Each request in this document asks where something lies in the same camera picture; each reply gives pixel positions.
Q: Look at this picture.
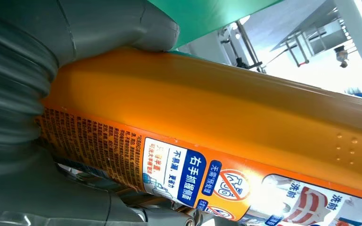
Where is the black metal stand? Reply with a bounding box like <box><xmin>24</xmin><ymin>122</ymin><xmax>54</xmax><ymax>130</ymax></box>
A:
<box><xmin>220</xmin><ymin>20</ymin><xmax>266</xmax><ymax>74</ymax></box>

